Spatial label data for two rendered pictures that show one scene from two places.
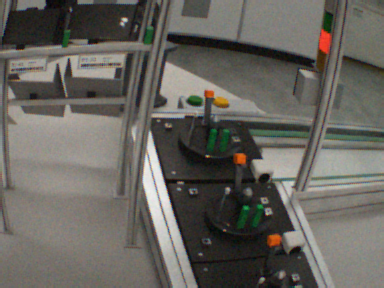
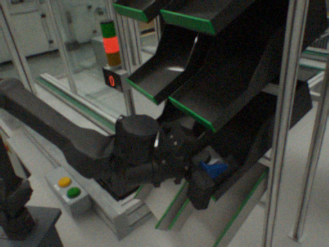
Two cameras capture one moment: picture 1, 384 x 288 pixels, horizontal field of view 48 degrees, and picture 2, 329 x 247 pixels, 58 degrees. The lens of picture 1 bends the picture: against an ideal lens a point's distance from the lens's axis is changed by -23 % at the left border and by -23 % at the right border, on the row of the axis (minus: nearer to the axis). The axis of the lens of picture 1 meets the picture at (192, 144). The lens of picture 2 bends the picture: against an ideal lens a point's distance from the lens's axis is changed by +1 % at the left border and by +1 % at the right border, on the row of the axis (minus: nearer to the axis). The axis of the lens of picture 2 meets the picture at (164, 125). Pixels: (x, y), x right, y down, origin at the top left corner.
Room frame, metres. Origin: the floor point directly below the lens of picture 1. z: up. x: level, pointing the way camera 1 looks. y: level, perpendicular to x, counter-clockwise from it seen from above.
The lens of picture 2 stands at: (1.20, 0.80, 1.62)
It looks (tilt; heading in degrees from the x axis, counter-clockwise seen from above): 31 degrees down; 251
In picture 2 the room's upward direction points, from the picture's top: 6 degrees counter-clockwise
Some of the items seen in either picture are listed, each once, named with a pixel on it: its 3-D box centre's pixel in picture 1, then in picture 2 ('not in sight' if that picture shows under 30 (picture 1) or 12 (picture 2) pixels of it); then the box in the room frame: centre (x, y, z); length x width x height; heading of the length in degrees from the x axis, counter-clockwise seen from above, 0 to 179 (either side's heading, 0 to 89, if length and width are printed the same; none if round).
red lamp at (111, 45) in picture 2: (329, 42); (110, 44); (1.00, -0.26, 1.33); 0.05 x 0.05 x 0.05
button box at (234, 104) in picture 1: (218, 113); (67, 189); (1.28, -0.05, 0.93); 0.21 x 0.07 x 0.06; 108
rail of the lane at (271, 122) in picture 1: (286, 134); (62, 161); (1.28, -0.25, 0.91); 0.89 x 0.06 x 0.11; 108
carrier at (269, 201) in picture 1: (244, 203); not in sight; (0.81, -0.12, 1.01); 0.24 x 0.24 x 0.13; 18
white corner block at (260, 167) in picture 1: (261, 172); not in sight; (0.99, -0.16, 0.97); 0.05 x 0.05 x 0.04; 18
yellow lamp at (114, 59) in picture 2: (326, 60); (113, 57); (1.00, -0.26, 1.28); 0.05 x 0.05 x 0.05
